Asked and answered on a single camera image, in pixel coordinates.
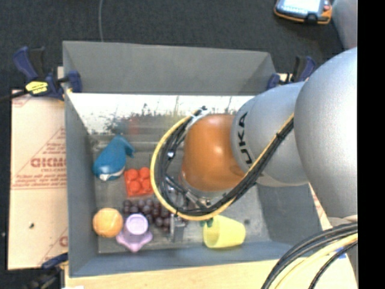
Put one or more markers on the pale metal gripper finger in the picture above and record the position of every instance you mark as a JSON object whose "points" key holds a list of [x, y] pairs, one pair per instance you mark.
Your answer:
{"points": [[180, 230], [173, 227]]}

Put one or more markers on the dark purple toy grapes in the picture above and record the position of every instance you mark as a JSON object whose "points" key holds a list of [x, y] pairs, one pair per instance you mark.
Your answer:
{"points": [[150, 212]]}

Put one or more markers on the lilac cup with star base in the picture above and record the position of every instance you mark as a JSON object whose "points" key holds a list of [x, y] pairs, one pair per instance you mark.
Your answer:
{"points": [[135, 229]]}

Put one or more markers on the yellow plastic cup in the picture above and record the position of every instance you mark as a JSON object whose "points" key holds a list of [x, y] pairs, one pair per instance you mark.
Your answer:
{"points": [[224, 233]]}

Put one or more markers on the orange-red studded toy block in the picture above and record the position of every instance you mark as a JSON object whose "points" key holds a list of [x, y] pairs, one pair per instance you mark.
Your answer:
{"points": [[137, 182]]}

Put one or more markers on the orange ball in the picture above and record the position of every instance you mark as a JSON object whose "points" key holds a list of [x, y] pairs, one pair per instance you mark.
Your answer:
{"points": [[107, 222]]}

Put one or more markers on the blue toy animal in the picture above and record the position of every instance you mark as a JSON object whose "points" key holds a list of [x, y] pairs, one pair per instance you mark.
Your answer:
{"points": [[111, 158]]}

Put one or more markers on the grey metal bin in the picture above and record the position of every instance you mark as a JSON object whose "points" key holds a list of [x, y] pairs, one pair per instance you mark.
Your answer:
{"points": [[168, 71]]}

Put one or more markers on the brown cardboard board red print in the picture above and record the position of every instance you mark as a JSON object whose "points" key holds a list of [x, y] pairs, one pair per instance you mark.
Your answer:
{"points": [[36, 191]]}

